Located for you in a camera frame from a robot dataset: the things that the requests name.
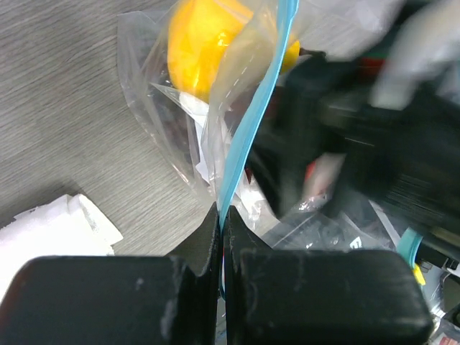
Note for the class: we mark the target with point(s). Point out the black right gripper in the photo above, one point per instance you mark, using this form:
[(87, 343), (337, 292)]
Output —
[(397, 132)]

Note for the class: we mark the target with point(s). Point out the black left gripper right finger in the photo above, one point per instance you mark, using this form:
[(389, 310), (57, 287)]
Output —
[(318, 297)]

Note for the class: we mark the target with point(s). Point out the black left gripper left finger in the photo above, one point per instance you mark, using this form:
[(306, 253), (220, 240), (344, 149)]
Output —
[(118, 299)]

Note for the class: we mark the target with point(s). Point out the clear zip top bag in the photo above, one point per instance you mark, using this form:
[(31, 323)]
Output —
[(199, 138)]

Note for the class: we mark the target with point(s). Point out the yellow fake pear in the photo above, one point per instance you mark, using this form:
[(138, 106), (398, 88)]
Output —
[(217, 49)]

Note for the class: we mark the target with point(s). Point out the white folded towel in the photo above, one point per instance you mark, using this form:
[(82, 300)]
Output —
[(70, 225)]

